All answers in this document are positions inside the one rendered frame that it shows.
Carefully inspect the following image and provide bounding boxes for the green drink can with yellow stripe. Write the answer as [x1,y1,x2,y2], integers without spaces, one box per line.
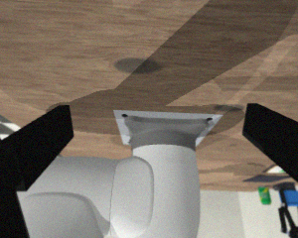
[258,186,271,205]

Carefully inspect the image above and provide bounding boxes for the clipboard with paper form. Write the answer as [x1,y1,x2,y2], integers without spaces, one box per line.
[263,165,285,173]

